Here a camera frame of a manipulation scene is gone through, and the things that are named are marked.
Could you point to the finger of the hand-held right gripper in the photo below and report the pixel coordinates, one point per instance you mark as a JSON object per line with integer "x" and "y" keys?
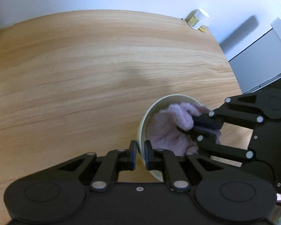
{"x": 208, "y": 143}
{"x": 203, "y": 121}

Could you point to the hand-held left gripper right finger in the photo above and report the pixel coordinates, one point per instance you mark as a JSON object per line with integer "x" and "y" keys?
{"x": 147, "y": 155}

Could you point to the white-lidded jar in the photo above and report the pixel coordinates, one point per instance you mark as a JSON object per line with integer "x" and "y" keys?
{"x": 197, "y": 18}

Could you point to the cream bowl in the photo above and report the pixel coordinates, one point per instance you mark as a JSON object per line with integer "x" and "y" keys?
{"x": 142, "y": 126}

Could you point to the pink fluffy cloth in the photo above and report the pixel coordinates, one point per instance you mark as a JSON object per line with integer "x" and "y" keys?
{"x": 164, "y": 131}

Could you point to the white and grey cabinet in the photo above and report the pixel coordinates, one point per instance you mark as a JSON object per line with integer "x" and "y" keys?
{"x": 260, "y": 58}

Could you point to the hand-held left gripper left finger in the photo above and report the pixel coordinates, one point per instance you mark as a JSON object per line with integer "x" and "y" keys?
{"x": 132, "y": 155}

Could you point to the small yellow object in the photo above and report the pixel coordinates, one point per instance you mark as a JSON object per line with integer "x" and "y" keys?
{"x": 202, "y": 29}

